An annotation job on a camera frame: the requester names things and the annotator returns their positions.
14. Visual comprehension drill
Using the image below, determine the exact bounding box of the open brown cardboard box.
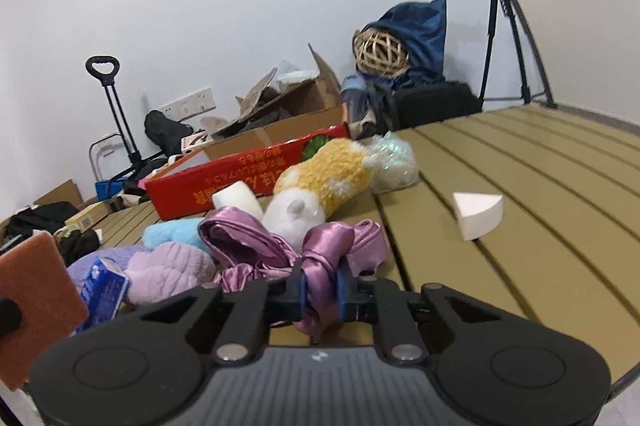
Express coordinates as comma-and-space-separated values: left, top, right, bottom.
205, 48, 344, 160

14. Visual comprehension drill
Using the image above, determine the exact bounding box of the yellow white plush toy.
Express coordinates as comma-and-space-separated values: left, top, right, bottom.
262, 138, 376, 253

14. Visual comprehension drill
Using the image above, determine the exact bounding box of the black clothing pile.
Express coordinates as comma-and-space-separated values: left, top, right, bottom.
144, 110, 194, 156

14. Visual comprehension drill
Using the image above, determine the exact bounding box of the white wall socket strip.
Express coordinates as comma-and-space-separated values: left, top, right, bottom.
160, 87, 216, 122

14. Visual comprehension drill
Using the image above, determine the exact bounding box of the purple flat cushion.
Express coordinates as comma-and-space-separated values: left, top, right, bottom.
67, 244, 151, 292

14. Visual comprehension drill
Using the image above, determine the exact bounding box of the clear bag of white stuffing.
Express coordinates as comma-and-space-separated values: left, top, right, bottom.
366, 131, 419, 193

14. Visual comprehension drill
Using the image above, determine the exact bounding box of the blue tissue pack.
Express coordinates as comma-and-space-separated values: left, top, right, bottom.
76, 259, 130, 333

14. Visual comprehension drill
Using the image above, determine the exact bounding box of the purple satin ribbon cloth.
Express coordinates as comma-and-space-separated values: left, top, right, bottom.
198, 207, 390, 336

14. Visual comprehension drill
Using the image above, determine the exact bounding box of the red cardboard box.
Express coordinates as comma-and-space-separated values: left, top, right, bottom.
145, 125, 348, 220

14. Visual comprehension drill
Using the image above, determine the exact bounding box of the white foam wedge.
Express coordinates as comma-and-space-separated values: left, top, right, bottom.
454, 192, 504, 241

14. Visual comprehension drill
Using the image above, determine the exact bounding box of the light blue fluffy cloth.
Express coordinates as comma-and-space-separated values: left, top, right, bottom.
142, 218, 210, 253

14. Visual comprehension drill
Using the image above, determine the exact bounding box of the woven rattan ball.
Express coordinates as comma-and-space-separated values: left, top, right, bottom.
352, 27, 410, 78

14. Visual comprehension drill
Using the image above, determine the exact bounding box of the black trolley handle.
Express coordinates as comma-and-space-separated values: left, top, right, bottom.
85, 56, 142, 168

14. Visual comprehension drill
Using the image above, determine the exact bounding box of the black camera tripod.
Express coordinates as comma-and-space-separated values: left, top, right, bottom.
478, 0, 558, 108

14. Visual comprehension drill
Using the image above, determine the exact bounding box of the white foam roll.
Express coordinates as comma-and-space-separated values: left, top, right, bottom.
212, 181, 264, 221

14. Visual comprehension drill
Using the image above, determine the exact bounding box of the dark blue fabric bag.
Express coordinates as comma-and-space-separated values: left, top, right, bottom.
361, 0, 447, 87

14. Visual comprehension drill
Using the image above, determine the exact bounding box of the orange scouring pad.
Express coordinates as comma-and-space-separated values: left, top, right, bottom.
1, 233, 88, 391

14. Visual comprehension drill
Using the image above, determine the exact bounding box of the lilac fluffy towel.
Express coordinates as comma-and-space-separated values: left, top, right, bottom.
125, 242, 216, 306

